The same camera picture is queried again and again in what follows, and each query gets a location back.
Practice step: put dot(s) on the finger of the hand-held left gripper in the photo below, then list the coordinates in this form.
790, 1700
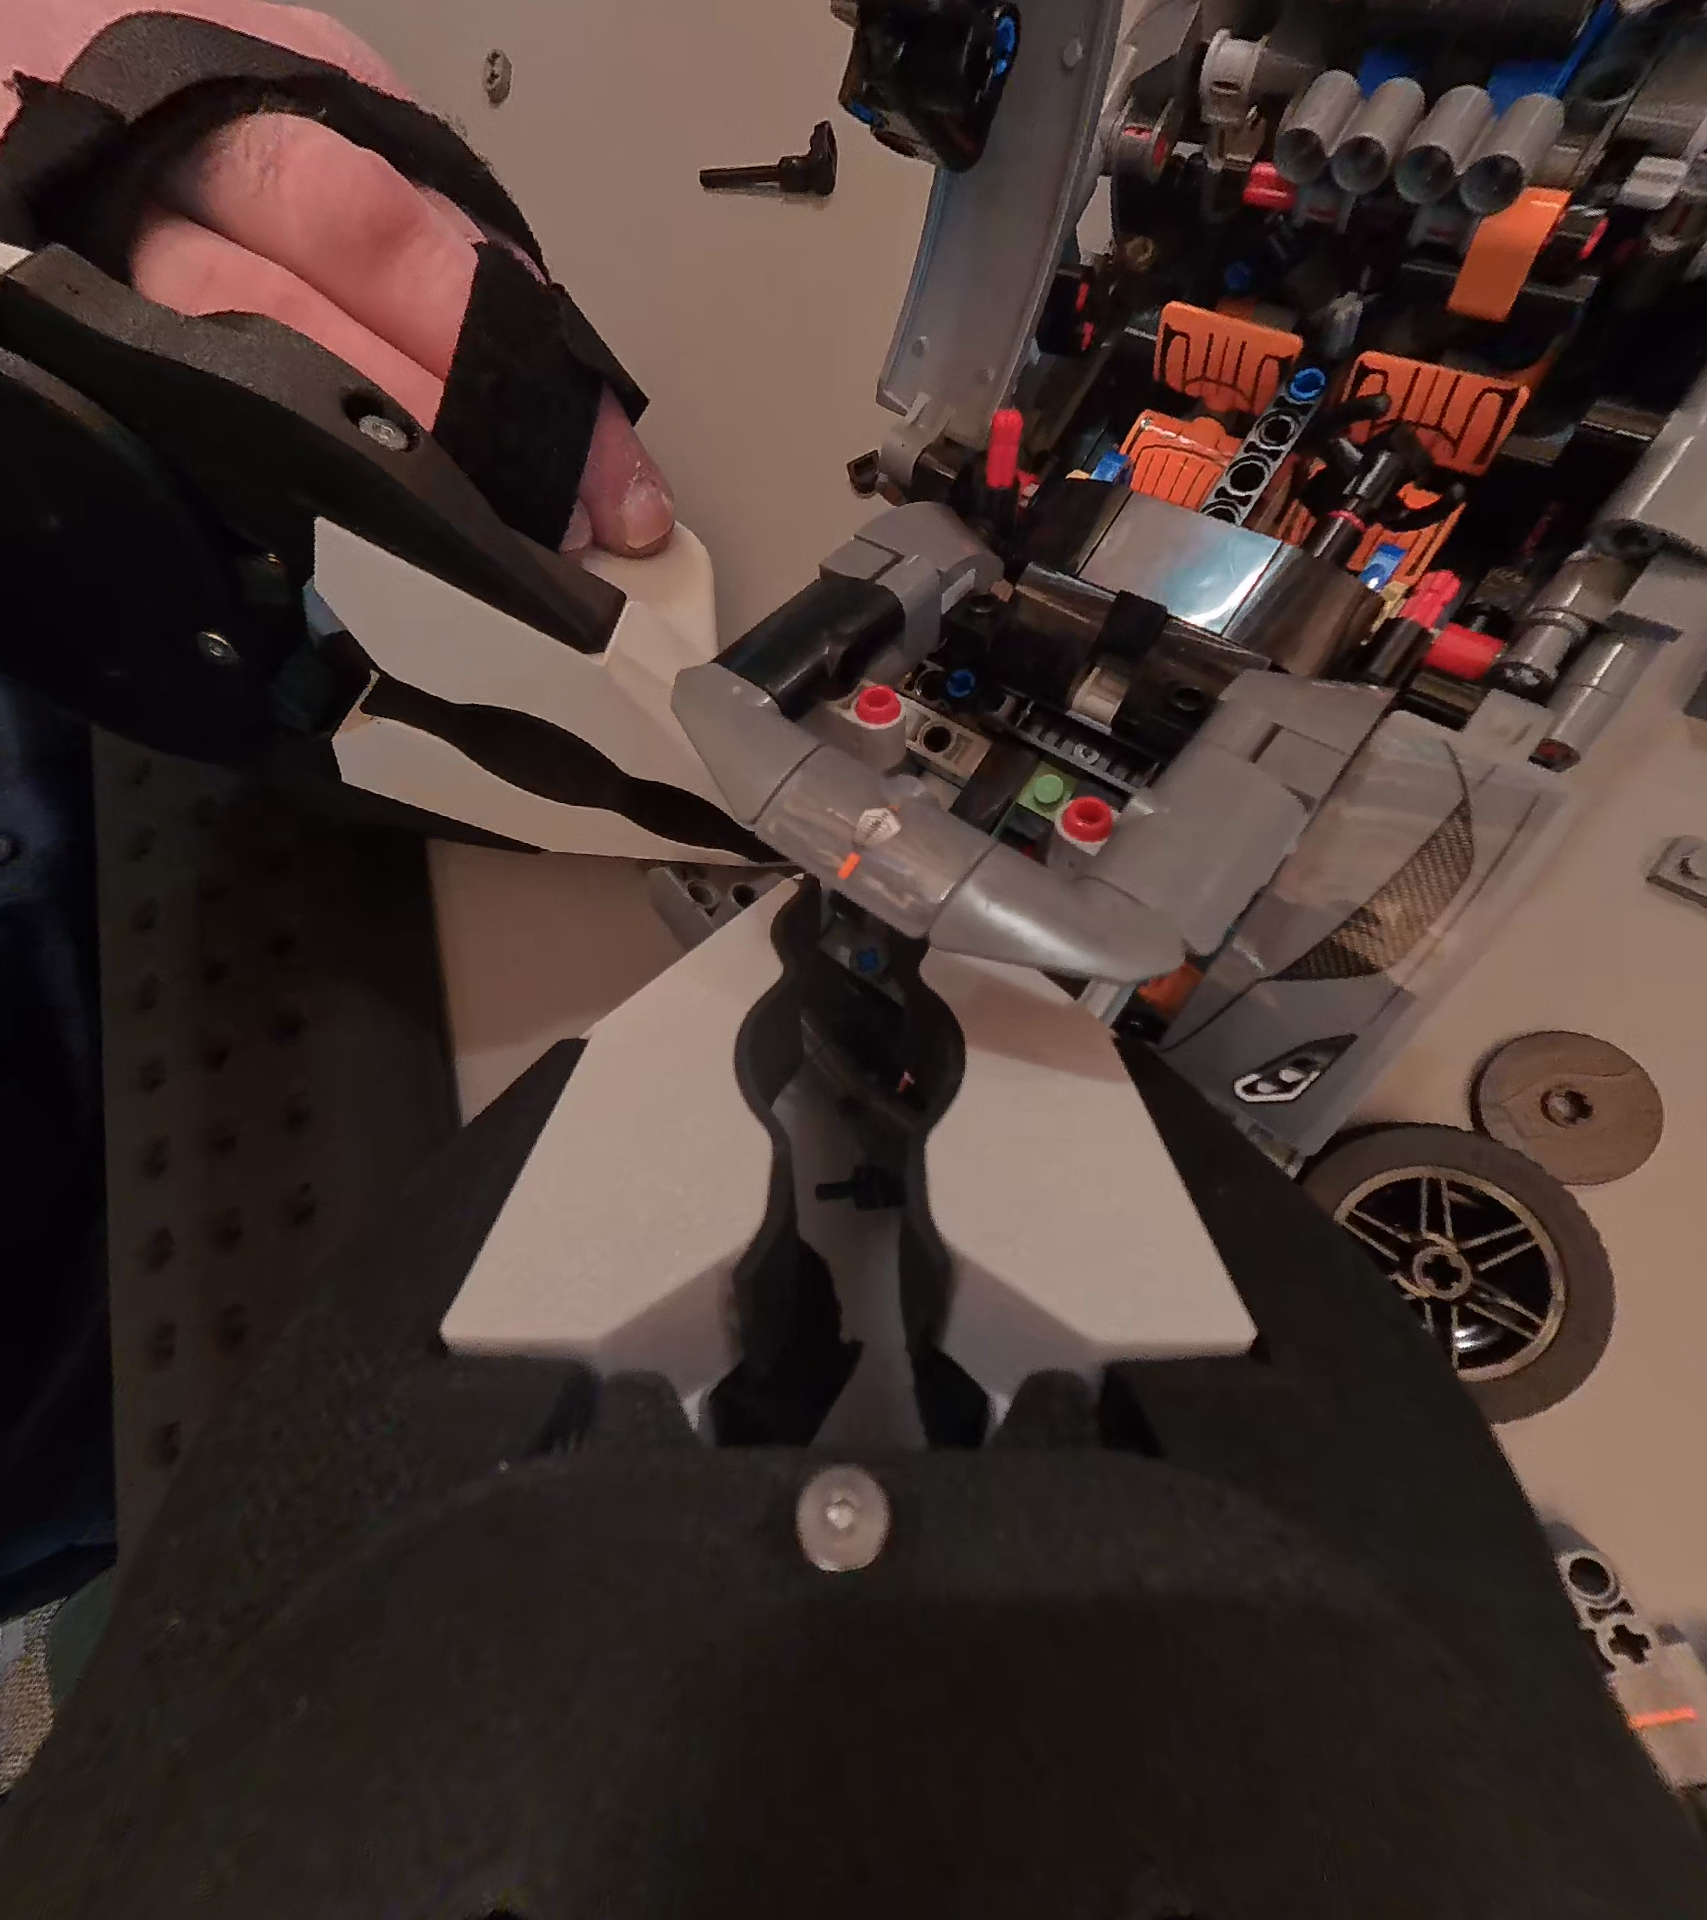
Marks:
523, 803
459, 620

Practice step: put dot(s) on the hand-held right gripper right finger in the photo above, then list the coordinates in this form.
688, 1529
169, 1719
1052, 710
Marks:
1094, 1201

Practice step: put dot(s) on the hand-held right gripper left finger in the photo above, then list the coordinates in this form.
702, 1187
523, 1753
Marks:
609, 1201

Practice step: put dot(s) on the grey lego car model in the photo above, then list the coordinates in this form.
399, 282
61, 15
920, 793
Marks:
1243, 753

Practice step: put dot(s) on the black lego wheel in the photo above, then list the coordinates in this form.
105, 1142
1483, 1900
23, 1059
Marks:
1450, 1277

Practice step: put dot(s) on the dark round lego piece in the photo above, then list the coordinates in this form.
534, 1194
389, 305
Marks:
1568, 1110

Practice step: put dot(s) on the black lego axle pin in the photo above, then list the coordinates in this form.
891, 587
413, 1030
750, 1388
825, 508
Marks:
773, 171

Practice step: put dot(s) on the light grey lego connector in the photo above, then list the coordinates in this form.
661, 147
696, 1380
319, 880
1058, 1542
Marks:
1591, 1597

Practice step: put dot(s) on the grey lego piece orange mark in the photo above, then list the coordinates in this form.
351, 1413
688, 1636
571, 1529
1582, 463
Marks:
1688, 1707

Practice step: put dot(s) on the person's left hand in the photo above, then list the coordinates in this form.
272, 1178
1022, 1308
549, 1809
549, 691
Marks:
300, 221

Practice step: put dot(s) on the dark dimpled panel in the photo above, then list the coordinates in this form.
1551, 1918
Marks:
238, 1129

